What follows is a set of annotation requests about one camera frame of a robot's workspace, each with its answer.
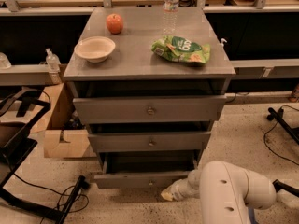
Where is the black floor cable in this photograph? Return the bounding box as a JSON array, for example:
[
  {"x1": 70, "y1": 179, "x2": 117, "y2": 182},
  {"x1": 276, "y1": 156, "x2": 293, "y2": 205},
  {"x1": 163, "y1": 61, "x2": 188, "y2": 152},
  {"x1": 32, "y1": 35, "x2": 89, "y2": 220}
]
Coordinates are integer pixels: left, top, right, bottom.
[
  {"x1": 2, "y1": 154, "x2": 90, "y2": 224},
  {"x1": 263, "y1": 105, "x2": 299, "y2": 167}
]

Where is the small white pump bottle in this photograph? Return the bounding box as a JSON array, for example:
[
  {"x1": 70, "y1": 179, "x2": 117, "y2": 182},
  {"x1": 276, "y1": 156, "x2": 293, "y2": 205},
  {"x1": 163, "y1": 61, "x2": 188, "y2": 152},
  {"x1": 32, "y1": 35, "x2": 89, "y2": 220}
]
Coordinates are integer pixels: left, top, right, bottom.
[{"x1": 220, "y1": 38, "x2": 227, "y2": 47}]

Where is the black stand base right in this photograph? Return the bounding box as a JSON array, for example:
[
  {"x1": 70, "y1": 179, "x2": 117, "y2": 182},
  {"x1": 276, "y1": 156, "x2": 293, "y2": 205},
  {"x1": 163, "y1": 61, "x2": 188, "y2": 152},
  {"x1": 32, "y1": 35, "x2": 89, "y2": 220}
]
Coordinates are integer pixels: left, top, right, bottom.
[{"x1": 267, "y1": 107, "x2": 299, "y2": 197}]

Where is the green chip bag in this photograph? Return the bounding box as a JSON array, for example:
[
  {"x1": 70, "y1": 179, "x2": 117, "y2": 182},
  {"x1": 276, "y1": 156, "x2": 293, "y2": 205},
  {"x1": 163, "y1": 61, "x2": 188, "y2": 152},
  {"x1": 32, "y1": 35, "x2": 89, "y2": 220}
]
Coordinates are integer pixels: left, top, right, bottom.
[{"x1": 151, "y1": 35, "x2": 210, "y2": 63}]

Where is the black metal stand left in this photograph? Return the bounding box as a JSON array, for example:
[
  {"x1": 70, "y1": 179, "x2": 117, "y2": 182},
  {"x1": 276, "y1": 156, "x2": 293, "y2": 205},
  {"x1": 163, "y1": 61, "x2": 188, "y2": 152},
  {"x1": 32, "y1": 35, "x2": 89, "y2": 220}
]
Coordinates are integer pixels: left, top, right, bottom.
[{"x1": 0, "y1": 87, "x2": 90, "y2": 224}]

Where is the red apple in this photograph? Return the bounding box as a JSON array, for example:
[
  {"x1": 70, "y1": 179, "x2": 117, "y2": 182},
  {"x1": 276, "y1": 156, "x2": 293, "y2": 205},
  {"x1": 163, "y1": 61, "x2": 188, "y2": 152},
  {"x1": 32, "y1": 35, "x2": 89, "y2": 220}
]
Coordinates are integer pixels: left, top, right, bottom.
[{"x1": 106, "y1": 13, "x2": 123, "y2": 35}]

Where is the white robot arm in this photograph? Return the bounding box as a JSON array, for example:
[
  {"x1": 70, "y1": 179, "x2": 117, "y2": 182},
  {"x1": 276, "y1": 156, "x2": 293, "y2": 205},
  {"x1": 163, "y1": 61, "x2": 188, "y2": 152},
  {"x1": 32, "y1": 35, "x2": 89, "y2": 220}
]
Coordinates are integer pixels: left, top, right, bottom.
[{"x1": 161, "y1": 161, "x2": 276, "y2": 224}]

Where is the grey bottom drawer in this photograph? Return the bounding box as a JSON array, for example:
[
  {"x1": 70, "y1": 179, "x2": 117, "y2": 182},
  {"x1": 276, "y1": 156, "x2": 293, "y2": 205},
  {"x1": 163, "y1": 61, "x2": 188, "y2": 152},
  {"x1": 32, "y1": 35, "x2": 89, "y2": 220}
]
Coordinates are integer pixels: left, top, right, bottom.
[{"x1": 93, "y1": 150, "x2": 198, "y2": 189}]

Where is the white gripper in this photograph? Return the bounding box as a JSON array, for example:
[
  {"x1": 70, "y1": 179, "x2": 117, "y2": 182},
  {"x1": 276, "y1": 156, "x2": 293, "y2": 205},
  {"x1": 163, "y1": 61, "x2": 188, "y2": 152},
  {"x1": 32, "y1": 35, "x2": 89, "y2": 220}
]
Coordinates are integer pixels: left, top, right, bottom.
[{"x1": 161, "y1": 179, "x2": 200, "y2": 202}]

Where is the grey wooden drawer cabinet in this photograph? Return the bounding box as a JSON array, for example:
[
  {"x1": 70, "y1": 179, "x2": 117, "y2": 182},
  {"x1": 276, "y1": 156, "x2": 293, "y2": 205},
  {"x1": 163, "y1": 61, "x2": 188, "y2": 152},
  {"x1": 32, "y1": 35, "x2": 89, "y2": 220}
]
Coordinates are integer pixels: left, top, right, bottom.
[{"x1": 63, "y1": 7, "x2": 236, "y2": 170}]

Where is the clear sanitizer pump bottle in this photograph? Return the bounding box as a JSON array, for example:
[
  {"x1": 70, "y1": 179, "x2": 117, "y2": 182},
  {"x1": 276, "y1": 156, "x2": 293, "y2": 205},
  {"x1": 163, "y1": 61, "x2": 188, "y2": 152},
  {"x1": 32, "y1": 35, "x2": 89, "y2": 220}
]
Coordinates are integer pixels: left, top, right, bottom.
[{"x1": 46, "y1": 48, "x2": 62, "y2": 84}]

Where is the black floor cable left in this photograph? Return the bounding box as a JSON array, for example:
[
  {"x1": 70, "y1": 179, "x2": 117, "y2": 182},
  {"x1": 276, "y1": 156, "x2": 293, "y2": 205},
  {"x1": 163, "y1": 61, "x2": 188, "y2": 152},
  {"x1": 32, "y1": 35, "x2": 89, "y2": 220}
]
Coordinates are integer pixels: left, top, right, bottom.
[{"x1": 2, "y1": 154, "x2": 90, "y2": 224}]

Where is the clear plastic water bottle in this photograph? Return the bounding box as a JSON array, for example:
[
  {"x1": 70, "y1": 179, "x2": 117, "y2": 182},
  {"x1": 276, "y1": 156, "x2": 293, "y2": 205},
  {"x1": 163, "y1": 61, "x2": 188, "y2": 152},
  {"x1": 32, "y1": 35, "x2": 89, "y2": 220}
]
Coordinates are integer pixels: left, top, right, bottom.
[{"x1": 163, "y1": 0, "x2": 179, "y2": 35}]

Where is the beige bowl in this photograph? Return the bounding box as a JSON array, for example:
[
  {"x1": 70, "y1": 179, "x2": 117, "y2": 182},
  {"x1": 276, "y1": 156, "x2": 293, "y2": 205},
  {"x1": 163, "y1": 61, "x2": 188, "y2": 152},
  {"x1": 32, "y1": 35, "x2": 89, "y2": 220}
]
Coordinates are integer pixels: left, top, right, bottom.
[{"x1": 74, "y1": 36, "x2": 116, "y2": 63}]

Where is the black floor cable right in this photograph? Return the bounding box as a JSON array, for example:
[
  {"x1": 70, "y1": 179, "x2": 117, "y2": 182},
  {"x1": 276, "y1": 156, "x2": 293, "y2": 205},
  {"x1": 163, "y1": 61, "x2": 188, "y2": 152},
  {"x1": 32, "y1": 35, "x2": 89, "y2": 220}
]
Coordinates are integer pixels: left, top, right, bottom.
[{"x1": 263, "y1": 105, "x2": 299, "y2": 167}]

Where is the grey drawer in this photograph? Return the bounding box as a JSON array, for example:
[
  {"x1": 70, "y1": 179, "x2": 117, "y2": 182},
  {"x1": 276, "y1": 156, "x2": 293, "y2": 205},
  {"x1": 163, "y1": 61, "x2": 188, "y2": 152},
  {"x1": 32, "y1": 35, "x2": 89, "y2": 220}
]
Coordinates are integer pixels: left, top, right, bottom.
[
  {"x1": 93, "y1": 150, "x2": 198, "y2": 189},
  {"x1": 89, "y1": 132, "x2": 211, "y2": 152},
  {"x1": 73, "y1": 95, "x2": 226, "y2": 124}
]

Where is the grey middle drawer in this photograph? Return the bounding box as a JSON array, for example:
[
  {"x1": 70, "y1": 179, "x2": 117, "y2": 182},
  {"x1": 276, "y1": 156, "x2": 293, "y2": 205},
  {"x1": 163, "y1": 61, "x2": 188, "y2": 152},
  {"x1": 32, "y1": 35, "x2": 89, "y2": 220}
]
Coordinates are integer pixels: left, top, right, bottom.
[{"x1": 89, "y1": 132, "x2": 211, "y2": 152}]

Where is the grey top drawer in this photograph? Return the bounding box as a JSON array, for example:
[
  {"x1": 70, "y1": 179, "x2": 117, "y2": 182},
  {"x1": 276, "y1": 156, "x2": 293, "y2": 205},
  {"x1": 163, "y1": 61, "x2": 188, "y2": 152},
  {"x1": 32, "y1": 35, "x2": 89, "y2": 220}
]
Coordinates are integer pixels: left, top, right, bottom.
[{"x1": 73, "y1": 95, "x2": 226, "y2": 124}]

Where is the cardboard box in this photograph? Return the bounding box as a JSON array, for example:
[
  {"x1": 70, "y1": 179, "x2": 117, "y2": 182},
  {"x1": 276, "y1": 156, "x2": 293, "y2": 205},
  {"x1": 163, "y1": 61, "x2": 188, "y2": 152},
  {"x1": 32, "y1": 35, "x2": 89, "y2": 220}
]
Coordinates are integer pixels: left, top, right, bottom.
[{"x1": 31, "y1": 81, "x2": 95, "y2": 158}]

